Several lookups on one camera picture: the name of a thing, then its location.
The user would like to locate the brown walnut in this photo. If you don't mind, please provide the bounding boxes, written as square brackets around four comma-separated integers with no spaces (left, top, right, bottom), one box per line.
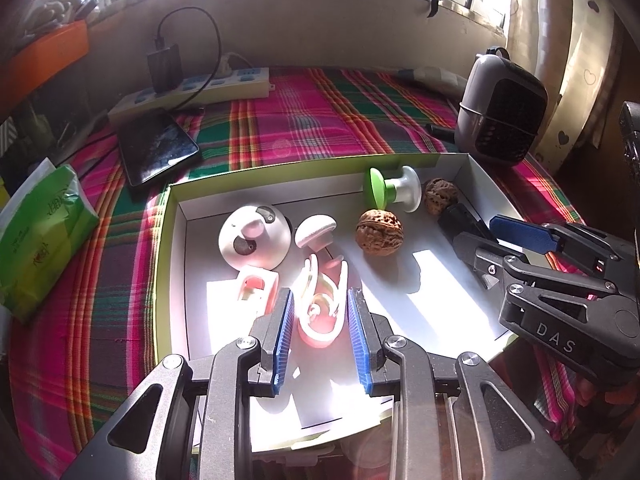
[423,178,459,216]
[355,209,404,257]

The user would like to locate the green white spool roller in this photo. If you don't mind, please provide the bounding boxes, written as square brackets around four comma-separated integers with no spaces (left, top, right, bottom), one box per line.
[362,166,422,212]

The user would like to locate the pink white clip massager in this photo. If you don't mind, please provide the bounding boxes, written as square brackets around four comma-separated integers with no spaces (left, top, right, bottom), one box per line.
[292,254,348,349]

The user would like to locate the small white mushroom massager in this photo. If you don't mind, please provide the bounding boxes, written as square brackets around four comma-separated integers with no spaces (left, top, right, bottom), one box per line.
[294,214,337,252]

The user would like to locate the pink cup-shaped piece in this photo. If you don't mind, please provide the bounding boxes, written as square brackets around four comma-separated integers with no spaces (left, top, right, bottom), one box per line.
[235,266,280,316]

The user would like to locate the round white dome massager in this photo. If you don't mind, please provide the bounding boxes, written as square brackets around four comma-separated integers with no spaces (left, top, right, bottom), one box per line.
[218,204,292,270]

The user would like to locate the black flashlight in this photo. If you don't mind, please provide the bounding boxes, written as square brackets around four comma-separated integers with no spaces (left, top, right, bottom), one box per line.
[437,203,497,243]

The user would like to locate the plaid pink green cloth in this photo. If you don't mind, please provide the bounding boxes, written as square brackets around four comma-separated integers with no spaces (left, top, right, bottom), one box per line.
[6,65,591,478]

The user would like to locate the white green cardboard box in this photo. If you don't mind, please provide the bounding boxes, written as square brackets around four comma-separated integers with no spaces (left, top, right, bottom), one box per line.
[153,152,526,453]

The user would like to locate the grey black mini heater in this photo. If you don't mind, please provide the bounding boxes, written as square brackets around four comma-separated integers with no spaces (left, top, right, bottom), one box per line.
[454,47,548,166]

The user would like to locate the heart pattern curtain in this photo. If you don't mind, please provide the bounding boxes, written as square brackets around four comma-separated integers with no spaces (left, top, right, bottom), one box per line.
[506,0,623,174]

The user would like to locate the green tissue pack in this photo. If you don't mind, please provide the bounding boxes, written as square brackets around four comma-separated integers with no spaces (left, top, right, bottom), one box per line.
[0,159,99,324]

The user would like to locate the black smartphone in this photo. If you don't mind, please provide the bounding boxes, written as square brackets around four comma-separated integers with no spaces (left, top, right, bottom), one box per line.
[116,110,202,191]

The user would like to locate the white power strip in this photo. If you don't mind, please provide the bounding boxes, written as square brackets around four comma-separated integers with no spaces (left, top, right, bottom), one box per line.
[107,68,274,126]

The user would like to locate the black charger adapter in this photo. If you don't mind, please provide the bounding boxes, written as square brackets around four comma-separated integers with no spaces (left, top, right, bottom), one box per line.
[146,36,183,94]

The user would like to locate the orange box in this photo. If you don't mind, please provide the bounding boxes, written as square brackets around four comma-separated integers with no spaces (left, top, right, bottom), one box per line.
[1,21,89,120]

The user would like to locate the plastic bags pile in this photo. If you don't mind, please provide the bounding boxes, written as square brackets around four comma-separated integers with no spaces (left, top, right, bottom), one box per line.
[23,0,98,39]

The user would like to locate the black charger cable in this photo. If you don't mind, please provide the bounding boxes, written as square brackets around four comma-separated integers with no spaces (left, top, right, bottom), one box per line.
[155,5,222,111]

